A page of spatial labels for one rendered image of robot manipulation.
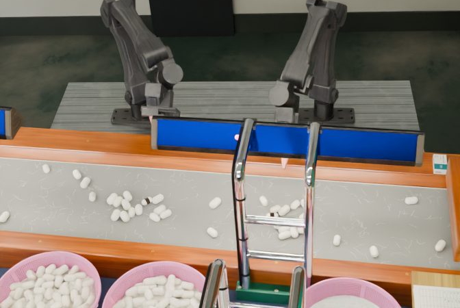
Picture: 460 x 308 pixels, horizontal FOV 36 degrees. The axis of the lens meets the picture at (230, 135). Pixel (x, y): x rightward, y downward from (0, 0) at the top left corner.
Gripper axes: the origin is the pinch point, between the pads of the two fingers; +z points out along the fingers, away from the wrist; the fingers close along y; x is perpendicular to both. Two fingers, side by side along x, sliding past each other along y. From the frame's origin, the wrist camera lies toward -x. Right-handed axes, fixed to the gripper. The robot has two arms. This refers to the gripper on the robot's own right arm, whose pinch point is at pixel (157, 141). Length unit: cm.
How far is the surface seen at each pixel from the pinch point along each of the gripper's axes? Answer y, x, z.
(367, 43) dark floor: 63, 185, -85
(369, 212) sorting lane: 59, 2, 16
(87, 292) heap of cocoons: -9.1, -19.9, 41.1
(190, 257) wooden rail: 14.7, -14.3, 30.8
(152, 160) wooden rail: -3.4, 9.4, 4.4
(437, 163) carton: 77, 9, 1
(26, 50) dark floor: -124, 173, -70
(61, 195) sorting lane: -26.6, 1.0, 16.8
